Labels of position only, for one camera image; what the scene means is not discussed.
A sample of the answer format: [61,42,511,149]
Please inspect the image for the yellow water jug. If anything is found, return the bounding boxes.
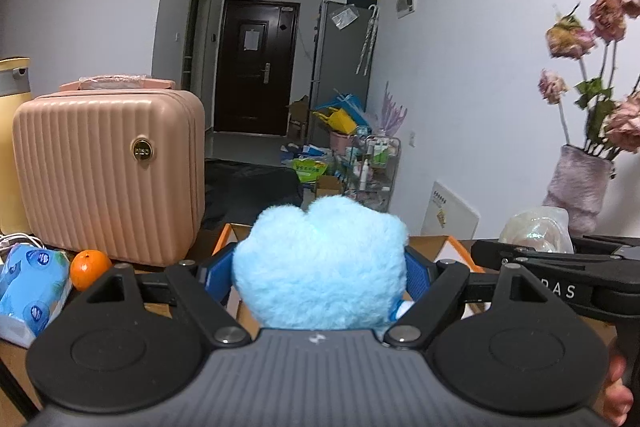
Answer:
[0,57,33,235]

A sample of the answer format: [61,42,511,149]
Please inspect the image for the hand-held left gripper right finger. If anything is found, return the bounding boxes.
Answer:
[384,247,551,349]

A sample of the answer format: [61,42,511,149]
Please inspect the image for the purple textured vase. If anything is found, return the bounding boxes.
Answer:
[542,144,615,236]

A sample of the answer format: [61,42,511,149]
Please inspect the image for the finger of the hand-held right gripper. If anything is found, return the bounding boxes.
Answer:
[471,234,640,275]

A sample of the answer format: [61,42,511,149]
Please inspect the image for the clear plastic pouch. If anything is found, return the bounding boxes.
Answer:
[330,6,360,30]

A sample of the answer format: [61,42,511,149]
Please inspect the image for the dark brown entrance door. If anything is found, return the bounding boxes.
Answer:
[214,0,301,136]

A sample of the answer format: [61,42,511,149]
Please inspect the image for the metal wire trolley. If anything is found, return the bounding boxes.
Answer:
[345,134,403,212]

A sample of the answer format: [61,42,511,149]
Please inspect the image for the crumpled clear plastic bag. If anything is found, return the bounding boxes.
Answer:
[498,206,574,254]

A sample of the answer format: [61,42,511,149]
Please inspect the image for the side door frame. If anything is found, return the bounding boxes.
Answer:
[181,0,213,94]

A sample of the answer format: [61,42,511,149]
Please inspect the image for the blue and yellow bags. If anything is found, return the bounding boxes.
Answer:
[312,93,372,134]

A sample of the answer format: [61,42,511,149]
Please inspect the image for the orange-edged cardboard box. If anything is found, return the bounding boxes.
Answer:
[212,223,486,338]

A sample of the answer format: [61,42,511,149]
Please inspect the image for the pink bucket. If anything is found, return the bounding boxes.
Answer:
[330,129,356,156]

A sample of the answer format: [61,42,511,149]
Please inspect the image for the person's right hand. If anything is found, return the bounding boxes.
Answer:
[602,354,637,426]

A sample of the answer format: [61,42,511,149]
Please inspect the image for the brown floor carton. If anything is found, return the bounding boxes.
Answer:
[287,95,311,140]

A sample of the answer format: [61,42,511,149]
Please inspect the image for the light blue plush heart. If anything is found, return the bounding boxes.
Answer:
[231,196,415,339]

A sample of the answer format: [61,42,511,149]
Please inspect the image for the white folded umbrella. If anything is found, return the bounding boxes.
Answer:
[355,4,380,76]

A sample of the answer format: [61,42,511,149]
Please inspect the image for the green and white bag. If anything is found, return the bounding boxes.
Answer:
[292,157,329,186]

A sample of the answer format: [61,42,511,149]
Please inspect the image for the blue tissue packet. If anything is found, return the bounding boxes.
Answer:
[0,243,74,339]

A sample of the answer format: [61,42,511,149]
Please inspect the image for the pink ribbed suitcase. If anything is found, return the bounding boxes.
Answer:
[12,76,207,268]

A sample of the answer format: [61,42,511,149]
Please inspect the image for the white cable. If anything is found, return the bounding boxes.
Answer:
[0,232,49,254]

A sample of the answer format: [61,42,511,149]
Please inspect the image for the bunch of dried roses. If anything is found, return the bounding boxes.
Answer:
[537,0,640,162]

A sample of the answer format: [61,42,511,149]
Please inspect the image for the orange fruit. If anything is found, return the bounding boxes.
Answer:
[70,250,114,292]

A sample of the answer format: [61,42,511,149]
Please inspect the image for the grey refrigerator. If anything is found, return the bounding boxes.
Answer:
[309,0,374,142]

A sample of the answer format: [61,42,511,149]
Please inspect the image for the black floor bag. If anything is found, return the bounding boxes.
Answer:
[204,159,305,229]

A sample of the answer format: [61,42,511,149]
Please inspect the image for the white leaning board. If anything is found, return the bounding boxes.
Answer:
[421,180,480,240]

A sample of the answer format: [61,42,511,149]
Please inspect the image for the purple feather decoration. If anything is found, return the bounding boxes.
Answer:
[377,82,409,138]

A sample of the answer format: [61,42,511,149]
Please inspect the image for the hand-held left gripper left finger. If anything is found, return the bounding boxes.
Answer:
[84,244,252,348]

